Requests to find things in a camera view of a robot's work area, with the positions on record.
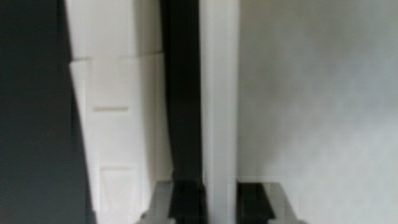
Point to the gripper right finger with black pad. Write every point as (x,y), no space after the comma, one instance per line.
(263,206)

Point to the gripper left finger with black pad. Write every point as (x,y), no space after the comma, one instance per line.
(176,206)

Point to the white desk top panel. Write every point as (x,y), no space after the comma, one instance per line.
(300,108)

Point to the white front rail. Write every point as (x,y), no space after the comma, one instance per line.
(117,81)

